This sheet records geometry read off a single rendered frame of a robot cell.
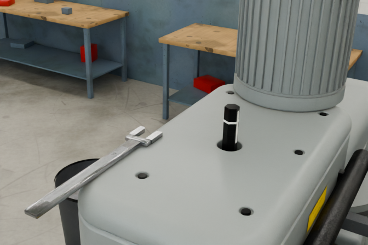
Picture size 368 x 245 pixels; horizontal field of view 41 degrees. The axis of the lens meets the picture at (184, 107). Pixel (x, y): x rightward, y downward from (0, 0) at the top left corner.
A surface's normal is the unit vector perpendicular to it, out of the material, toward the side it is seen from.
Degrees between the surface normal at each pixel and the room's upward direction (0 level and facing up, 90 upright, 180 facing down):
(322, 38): 90
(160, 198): 0
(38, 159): 0
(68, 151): 0
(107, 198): 9
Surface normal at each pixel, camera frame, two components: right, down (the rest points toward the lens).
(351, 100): 0.02, -0.91
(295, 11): -0.28, 0.38
